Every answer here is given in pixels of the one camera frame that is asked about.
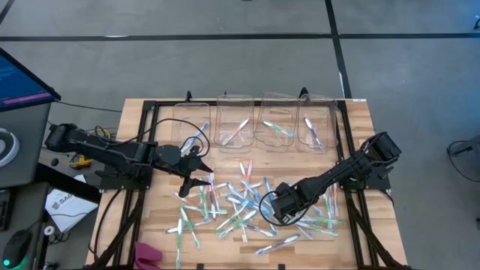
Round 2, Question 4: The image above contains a black power cable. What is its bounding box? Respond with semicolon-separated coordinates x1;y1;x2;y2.
92;189;125;262

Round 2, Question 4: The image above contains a white round device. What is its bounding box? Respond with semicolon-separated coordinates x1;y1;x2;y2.
0;127;21;169

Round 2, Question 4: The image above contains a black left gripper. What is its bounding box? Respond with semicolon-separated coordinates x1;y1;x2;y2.
175;145;215;199

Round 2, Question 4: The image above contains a green toothbrush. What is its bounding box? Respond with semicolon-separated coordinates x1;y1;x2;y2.
295;220;339;238
218;208;258;240
262;120;295;137
198;185;209;219
214;201;250;233
322;189;332;230
175;217;184;269
182;203;228;216
303;217;344;227
179;206;201;249

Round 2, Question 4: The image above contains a magenta cloth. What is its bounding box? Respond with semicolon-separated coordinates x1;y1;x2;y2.
133;241;164;270

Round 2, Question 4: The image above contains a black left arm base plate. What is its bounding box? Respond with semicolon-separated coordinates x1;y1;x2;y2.
94;164;154;191

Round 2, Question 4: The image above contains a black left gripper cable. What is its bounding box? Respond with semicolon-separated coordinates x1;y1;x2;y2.
112;118;211;158

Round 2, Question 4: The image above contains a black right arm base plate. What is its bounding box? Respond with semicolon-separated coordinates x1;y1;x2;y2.
339;160;395;191

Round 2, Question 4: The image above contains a black keyboard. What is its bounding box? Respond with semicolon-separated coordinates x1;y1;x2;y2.
0;189;13;232

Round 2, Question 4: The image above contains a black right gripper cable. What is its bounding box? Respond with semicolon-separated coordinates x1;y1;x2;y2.
258;189;305;227

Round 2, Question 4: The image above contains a black floor cable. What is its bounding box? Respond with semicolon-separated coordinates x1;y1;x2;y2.
445;140;480;192

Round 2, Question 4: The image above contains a yellow clamp tool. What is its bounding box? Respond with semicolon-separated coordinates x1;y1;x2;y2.
69;157;92;169

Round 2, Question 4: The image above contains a grey desk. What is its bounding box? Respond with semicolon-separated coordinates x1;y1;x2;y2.
0;103;53;189

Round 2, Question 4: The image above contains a yellow cable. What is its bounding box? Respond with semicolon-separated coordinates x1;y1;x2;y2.
93;127;113;142

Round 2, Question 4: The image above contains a black monitor cable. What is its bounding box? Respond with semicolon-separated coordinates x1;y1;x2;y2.
54;99;124;113

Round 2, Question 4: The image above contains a black desk beam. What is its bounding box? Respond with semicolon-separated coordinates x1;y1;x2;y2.
33;163;102;206

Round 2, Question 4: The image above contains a clear plastic bin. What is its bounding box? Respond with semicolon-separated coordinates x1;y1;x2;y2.
171;101;212;158
213;94;256;154
253;91;300;153
295;93;340;154

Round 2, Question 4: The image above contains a white printed booklet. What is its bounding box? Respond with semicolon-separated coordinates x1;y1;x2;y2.
44;188;99;233

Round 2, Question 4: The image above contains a computer monitor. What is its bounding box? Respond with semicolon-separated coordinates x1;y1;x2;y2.
0;47;62;113

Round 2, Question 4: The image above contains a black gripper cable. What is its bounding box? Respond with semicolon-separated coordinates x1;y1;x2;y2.
112;118;211;158
258;189;305;227

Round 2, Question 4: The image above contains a black computer mouse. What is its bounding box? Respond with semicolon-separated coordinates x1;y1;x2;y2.
1;229;34;269

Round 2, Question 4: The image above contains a grey stand foot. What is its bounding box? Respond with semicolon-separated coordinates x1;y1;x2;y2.
448;134;480;157

